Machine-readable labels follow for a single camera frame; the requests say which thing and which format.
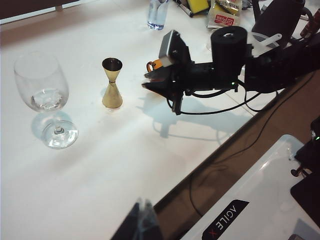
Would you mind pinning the white plastic spoon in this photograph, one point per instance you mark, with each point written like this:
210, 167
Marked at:
271, 40

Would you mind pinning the black marker pen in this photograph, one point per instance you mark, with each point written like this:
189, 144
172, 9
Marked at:
185, 8

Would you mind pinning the beige packet with red logo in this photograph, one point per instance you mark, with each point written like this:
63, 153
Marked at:
221, 18

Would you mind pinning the gold hourglass jigger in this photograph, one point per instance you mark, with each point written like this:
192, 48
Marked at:
112, 96

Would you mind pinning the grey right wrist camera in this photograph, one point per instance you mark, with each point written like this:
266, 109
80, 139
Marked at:
167, 47

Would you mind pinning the white AgileX robot base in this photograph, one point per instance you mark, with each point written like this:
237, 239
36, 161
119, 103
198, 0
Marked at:
250, 200

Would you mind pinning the yellow sponge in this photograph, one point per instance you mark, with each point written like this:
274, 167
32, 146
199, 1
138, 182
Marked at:
198, 5

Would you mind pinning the small amber measuring cup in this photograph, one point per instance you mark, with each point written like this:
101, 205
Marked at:
157, 63

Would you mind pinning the clear stemmed wine glass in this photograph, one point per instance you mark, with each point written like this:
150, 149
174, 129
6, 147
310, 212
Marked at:
42, 95

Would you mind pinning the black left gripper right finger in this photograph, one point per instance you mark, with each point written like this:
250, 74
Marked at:
153, 228

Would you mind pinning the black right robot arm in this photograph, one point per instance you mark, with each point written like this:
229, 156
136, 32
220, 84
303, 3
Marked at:
228, 50

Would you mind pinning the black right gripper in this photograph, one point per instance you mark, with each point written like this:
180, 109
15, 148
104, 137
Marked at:
200, 77

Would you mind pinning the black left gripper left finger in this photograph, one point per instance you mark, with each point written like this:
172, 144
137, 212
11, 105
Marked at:
131, 228

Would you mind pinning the gold packet with black text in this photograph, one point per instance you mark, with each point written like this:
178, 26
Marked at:
231, 4

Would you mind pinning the clear Ganten water bottle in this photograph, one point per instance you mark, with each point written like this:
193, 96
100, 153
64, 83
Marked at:
157, 15

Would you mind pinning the red cylindrical bottle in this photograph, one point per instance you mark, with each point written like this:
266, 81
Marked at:
310, 26

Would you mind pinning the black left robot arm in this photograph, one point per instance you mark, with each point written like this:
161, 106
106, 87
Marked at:
310, 195

